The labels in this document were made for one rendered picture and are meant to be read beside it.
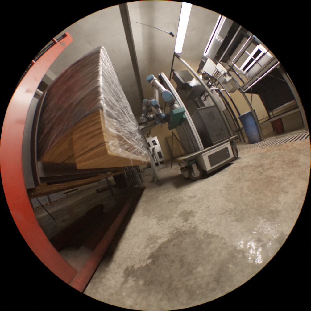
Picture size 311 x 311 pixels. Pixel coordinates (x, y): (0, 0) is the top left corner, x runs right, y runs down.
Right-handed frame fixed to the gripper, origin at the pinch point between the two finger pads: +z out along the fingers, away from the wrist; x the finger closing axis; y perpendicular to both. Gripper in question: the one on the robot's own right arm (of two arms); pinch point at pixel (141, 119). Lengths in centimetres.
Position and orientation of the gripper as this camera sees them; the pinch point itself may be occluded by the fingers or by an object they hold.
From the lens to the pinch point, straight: 170.4
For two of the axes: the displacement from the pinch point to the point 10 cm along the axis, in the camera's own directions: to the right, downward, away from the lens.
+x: -0.5, 1.1, 9.9
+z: -9.4, 3.4, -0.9
